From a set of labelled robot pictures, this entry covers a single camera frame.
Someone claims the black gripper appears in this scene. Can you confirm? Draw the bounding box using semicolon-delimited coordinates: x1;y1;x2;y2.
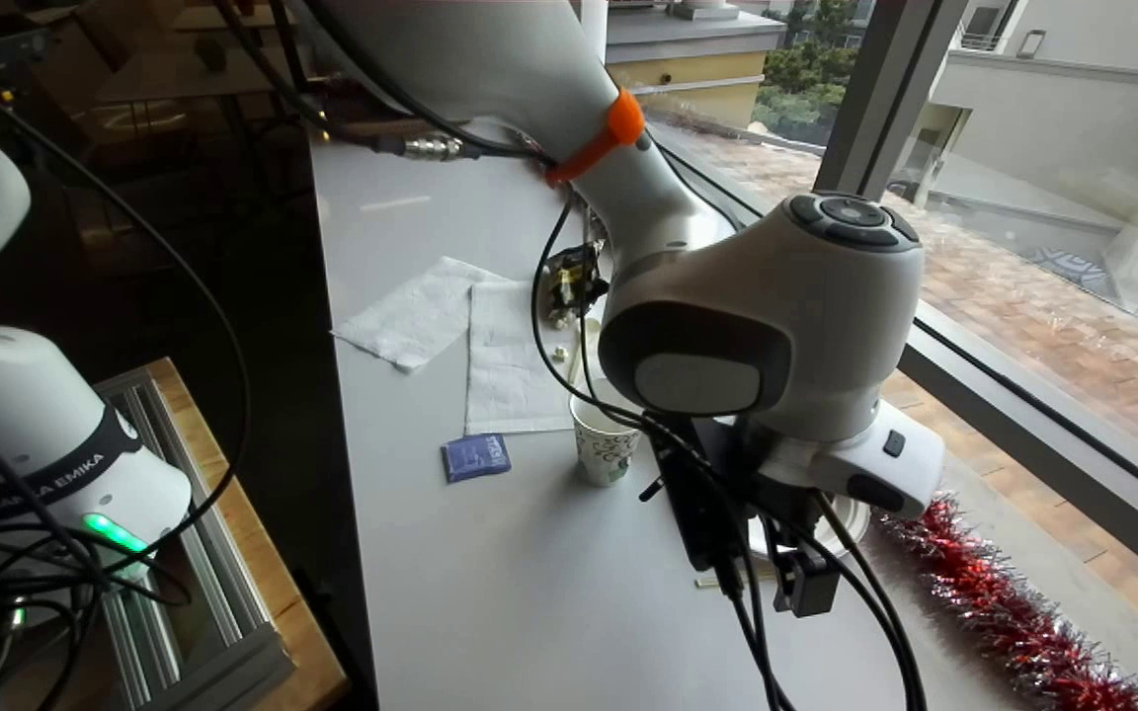
652;413;785;590

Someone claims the patterned paper cup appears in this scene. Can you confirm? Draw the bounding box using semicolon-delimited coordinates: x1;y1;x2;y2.
566;391;648;492

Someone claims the blue flat packet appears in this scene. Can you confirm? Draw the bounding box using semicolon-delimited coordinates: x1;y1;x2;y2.
437;429;517;490

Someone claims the dark snack bag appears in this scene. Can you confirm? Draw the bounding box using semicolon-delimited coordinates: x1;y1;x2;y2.
534;242;613;333

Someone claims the red tinsel garland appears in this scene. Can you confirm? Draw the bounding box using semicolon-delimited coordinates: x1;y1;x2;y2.
872;492;1138;711

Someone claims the wooden crate with metal rack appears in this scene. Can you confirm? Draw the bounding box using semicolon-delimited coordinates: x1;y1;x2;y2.
91;353;353;711

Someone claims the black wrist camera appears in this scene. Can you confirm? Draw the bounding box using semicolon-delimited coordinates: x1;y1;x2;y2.
764;515;855;620

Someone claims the window frame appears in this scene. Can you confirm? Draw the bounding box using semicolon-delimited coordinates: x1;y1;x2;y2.
579;0;1138;610

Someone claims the black base cable bundle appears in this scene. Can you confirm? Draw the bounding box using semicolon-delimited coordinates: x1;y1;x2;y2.
0;57;258;711

